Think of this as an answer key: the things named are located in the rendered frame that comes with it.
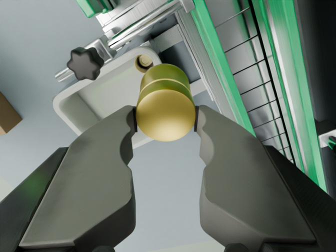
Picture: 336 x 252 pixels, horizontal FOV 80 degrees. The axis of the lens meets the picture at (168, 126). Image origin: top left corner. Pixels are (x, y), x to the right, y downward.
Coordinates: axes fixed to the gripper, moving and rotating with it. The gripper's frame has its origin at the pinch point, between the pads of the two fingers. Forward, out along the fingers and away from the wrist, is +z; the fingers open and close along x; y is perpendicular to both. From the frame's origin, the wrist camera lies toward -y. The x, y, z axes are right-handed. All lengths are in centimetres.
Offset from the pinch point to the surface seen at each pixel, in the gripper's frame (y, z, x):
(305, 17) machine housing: -2.6, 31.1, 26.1
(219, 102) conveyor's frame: 9.3, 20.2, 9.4
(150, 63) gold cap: 5.3, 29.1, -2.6
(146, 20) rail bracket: -3.6, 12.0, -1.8
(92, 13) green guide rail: -4.2, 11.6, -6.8
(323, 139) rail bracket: 10.6, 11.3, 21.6
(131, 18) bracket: -3.2, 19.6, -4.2
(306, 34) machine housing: 0.4, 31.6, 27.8
